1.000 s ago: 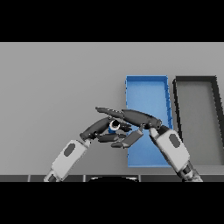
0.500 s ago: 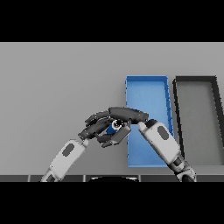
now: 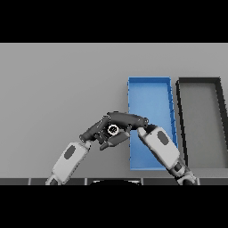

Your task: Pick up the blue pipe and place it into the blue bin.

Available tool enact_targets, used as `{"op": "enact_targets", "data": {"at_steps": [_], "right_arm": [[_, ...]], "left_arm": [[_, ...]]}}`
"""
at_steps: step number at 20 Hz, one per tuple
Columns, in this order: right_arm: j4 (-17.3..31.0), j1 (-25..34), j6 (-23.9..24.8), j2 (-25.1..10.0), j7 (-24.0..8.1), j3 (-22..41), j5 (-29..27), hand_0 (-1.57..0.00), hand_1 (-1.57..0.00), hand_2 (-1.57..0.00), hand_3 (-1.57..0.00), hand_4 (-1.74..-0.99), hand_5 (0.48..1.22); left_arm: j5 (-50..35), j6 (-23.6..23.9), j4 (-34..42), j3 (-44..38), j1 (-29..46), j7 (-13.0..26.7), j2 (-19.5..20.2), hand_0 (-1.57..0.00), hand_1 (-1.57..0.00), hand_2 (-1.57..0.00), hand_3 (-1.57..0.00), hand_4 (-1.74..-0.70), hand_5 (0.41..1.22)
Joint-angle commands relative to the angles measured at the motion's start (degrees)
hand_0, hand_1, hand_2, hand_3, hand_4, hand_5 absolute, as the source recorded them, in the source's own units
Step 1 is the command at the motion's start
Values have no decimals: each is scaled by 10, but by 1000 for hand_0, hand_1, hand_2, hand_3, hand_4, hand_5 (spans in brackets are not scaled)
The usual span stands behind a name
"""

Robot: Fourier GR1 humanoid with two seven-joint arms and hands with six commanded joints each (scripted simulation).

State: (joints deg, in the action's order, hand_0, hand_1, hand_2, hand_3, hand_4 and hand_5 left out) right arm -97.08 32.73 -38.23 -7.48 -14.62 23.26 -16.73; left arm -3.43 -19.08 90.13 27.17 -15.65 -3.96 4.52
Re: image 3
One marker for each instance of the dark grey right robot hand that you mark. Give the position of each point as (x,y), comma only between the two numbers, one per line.
(126,119)

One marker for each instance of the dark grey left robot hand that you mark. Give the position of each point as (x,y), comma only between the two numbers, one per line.
(93,130)

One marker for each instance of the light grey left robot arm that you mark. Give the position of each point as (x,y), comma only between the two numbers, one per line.
(67,161)

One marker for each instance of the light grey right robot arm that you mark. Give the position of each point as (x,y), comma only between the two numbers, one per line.
(161,145)

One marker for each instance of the blue bin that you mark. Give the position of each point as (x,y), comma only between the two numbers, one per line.
(150,98)

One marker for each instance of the dark grey bin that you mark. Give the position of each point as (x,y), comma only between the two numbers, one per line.
(201,124)

